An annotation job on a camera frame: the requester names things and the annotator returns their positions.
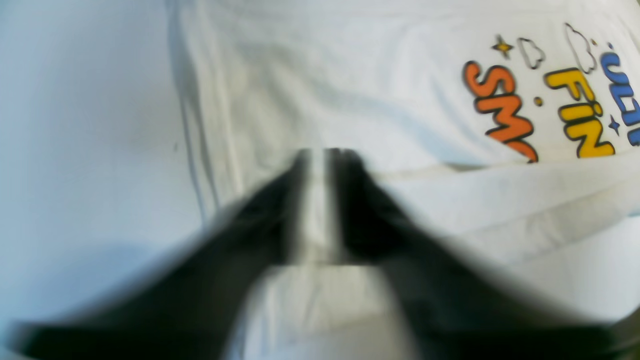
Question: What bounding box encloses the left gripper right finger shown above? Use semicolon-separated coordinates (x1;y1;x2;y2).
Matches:
325;148;621;360

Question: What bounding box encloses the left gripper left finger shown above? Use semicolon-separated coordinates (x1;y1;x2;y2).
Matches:
10;150;311;360

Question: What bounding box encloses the white printed T-shirt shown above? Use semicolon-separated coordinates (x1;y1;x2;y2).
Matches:
166;0;639;360

